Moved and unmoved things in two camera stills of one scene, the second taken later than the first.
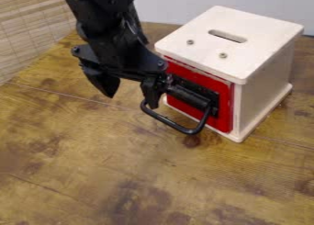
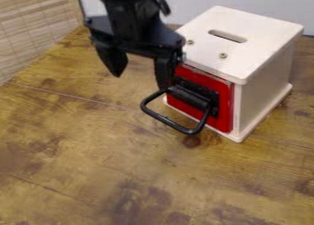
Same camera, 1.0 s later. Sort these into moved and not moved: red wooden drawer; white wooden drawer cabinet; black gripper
Moved: black gripper
Not moved: white wooden drawer cabinet; red wooden drawer
